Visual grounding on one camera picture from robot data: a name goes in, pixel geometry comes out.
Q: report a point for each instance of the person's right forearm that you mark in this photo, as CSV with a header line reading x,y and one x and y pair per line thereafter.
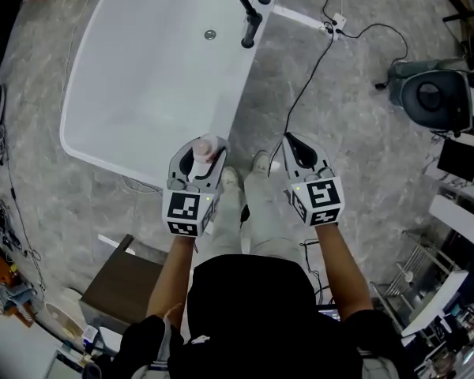
x,y
341,275

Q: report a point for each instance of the white round basin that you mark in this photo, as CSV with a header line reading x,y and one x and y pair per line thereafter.
x,y
63,322

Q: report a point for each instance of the blue crumpled cloth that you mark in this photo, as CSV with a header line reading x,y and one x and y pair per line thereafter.
x,y
13,296

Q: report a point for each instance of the white flat board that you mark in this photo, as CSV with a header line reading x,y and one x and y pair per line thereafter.
x,y
434,302

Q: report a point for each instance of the person's right white shoe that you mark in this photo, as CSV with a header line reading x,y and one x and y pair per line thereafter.
x,y
260,163

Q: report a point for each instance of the person's left forearm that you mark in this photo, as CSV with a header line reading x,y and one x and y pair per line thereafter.
x,y
174,282

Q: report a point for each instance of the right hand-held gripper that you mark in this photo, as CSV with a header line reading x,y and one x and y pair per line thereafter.
x,y
320,200

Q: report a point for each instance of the grey black round machine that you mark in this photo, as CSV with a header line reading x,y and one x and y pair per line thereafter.
x,y
438,97

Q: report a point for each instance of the person's white shoe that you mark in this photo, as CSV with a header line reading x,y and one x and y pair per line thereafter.
x,y
230,177
260,163

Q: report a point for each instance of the white bathtub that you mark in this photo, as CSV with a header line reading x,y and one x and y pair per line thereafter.
x,y
142,73

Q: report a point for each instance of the black shirt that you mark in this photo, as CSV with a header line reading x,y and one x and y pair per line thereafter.
x,y
260,322

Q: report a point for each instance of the person's left white shoe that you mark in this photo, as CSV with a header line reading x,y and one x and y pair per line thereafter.
x,y
230,177

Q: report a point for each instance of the light grey trousers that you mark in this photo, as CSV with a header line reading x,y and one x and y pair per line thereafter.
x,y
260,219

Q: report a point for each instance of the small lit screen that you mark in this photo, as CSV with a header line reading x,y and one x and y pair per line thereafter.
x,y
329,315

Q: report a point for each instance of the marble patterned counter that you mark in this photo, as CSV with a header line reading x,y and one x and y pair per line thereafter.
x,y
438,196

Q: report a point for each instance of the black curved bathtub faucet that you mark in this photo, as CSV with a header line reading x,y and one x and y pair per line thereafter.
x,y
247,14

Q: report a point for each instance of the black square plate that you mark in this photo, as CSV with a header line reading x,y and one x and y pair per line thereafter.
x,y
458,160

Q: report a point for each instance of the dark green bathtub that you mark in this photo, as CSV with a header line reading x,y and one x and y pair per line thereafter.
x,y
0,42

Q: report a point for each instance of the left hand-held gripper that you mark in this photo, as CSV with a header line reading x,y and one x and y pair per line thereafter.
x,y
185,211

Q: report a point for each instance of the white power strip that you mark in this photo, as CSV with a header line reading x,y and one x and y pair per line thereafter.
x,y
335,23

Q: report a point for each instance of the small white pink bottle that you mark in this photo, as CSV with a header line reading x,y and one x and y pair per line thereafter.
x,y
202,146

